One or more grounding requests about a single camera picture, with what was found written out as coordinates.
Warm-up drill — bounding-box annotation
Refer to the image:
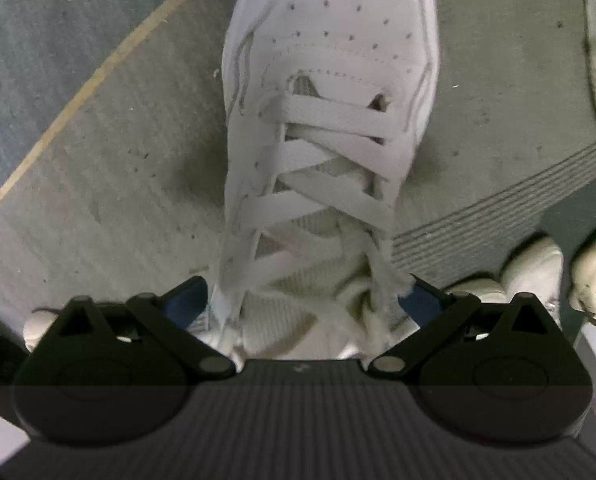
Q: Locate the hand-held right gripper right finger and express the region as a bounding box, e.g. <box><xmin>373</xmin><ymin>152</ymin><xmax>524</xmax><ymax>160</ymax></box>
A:
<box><xmin>368</xmin><ymin>274</ymin><xmax>554</xmax><ymax>380</ymax></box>

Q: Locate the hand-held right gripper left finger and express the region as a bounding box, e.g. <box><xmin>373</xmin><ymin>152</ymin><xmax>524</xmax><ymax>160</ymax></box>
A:
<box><xmin>53</xmin><ymin>276</ymin><xmax>237</xmax><ymax>380</ymax></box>

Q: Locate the cream lace-up sneaker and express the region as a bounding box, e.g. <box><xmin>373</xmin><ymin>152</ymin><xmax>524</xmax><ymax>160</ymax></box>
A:
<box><xmin>498</xmin><ymin>236</ymin><xmax>565</xmax><ymax>331</ymax></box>

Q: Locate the cream clog with brown strap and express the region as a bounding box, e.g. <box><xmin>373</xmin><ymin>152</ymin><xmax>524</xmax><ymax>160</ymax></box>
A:
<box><xmin>568</xmin><ymin>229</ymin><xmax>596</xmax><ymax>322</ymax></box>

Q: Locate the grey striped door mat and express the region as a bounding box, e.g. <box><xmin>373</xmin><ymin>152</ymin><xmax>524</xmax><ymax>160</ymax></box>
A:
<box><xmin>0</xmin><ymin>0</ymin><xmax>596</xmax><ymax>361</ymax></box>

